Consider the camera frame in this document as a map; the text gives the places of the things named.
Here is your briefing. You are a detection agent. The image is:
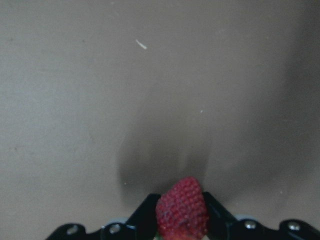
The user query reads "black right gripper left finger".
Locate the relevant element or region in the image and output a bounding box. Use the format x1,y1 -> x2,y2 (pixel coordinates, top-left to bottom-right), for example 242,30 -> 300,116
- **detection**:
99,193 -> 160,240

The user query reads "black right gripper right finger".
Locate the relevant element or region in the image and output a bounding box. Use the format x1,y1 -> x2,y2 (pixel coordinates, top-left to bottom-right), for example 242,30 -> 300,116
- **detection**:
202,191 -> 249,240

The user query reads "red strawberry three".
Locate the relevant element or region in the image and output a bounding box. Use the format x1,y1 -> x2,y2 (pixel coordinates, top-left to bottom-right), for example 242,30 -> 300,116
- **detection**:
155,176 -> 209,240

